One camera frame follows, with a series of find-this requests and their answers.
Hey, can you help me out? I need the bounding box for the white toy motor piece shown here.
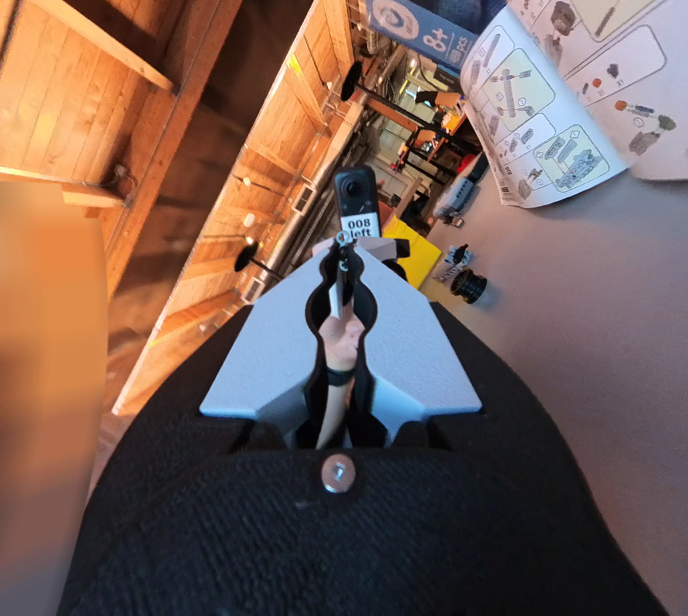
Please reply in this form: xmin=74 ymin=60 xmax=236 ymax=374
xmin=431 ymin=243 xmax=475 ymax=285

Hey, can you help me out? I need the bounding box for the black toy wheel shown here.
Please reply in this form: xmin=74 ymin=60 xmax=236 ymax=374
xmin=448 ymin=267 xmax=489 ymax=306

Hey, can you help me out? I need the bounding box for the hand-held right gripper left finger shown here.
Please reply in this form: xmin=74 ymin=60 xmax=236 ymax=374
xmin=199 ymin=244 xmax=339 ymax=449

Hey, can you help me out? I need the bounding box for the yellow plastic bin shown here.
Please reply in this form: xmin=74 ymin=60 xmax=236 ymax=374
xmin=381 ymin=214 xmax=444 ymax=291

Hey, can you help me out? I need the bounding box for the black floor lamp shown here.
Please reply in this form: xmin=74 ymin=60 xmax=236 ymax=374
xmin=233 ymin=241 xmax=285 ymax=285

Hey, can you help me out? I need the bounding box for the open white instruction booklet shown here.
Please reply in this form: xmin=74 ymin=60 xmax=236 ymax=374
xmin=460 ymin=0 xmax=688 ymax=209

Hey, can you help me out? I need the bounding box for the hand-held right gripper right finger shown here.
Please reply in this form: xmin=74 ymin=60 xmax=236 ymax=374
xmin=347 ymin=244 xmax=483 ymax=449

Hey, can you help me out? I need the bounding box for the grey desk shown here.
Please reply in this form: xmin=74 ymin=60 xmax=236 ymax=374
xmin=419 ymin=164 xmax=688 ymax=616

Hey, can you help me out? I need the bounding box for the grey toy hub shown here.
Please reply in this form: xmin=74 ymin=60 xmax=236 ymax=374
xmin=431 ymin=177 xmax=477 ymax=220

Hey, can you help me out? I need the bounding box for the person's left hand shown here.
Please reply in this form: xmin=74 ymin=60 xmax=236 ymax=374
xmin=319 ymin=314 xmax=367 ymax=374

